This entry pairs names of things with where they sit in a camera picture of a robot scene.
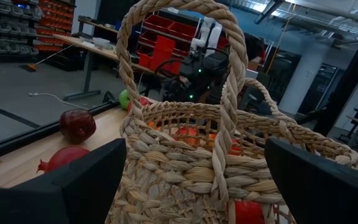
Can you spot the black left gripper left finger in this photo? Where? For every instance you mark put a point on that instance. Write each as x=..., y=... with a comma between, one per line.
x=57, y=199

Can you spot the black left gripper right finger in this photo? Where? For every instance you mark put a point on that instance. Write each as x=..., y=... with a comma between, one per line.
x=322, y=193

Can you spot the large red apple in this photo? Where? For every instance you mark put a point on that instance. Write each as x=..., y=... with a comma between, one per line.
x=249, y=213

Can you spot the orange-red peach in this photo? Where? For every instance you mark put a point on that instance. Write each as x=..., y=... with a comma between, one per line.
x=235, y=149

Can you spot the green apple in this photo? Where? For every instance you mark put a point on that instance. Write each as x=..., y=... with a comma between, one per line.
x=124, y=99

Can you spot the red streaked apple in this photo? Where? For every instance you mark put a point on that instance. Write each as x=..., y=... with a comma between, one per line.
x=186, y=132

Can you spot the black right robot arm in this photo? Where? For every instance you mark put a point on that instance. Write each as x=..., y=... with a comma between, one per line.
x=210, y=67

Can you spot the black table rim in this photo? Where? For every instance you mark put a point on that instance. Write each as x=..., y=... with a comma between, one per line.
x=11, y=143

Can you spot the dark red pomegranate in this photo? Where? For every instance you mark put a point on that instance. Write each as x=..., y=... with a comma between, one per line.
x=77, y=126

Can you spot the white column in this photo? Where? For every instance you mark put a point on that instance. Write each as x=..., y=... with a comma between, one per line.
x=300, y=77

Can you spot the broom with orange head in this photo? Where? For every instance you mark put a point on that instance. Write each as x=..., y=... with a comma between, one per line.
x=30, y=67

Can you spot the wooden workbench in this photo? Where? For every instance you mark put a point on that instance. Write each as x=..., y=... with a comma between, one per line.
x=82, y=43

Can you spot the red bin shelving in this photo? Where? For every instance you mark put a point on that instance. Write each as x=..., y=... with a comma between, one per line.
x=54, y=25

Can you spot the grey bin shelving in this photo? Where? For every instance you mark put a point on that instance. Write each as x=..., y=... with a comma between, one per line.
x=5, y=28

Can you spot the red bin rack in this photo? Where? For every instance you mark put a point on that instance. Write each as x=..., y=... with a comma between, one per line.
x=163, y=46

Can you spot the white machine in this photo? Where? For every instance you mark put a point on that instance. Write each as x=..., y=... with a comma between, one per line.
x=205, y=34

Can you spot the black corner bracket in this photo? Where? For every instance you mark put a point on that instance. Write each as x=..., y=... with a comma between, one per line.
x=109, y=97

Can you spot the black frame post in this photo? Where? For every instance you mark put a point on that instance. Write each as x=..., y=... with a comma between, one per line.
x=346, y=81

